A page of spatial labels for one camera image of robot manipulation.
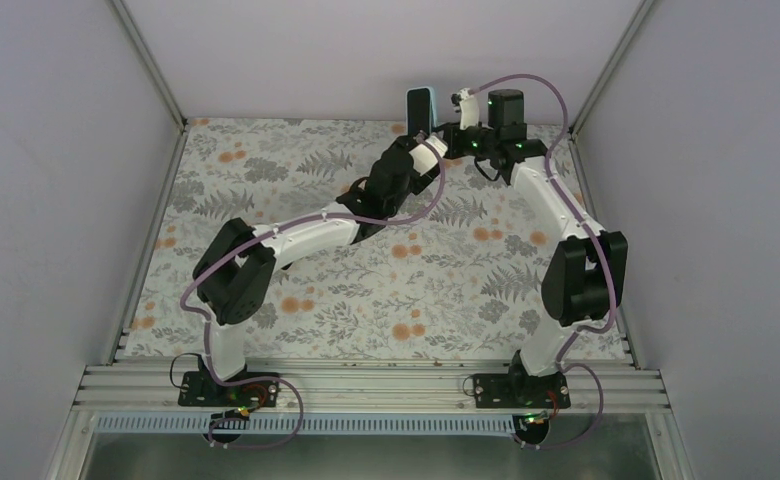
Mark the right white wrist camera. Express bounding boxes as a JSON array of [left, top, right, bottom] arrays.
[[450, 88, 480, 130]]

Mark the aluminium extrusion rail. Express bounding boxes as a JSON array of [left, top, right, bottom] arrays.
[[73, 357, 671, 414]]

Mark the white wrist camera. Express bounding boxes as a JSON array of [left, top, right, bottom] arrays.
[[409, 134, 448, 176], [450, 88, 480, 130]]

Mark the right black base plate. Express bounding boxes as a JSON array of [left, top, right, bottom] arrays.
[[472, 372, 571, 409]]

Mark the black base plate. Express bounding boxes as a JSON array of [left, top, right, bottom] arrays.
[[472, 372, 571, 409], [177, 371, 280, 409]]

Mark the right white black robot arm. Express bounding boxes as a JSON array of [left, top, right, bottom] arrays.
[[440, 89, 628, 409]]

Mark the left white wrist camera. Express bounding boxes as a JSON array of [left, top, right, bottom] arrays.
[[409, 134, 448, 176]]

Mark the floral patterned table mat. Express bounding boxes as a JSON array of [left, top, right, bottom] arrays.
[[124, 118, 633, 364]]

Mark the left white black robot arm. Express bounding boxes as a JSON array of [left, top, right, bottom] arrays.
[[180, 134, 448, 405]]

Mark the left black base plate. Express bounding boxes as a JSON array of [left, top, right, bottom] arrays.
[[177, 371, 280, 409]]

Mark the slotted grey cable duct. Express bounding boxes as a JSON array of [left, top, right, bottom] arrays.
[[93, 412, 515, 436]]

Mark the light blue phone case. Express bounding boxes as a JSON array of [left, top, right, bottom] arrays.
[[406, 86, 439, 134]]

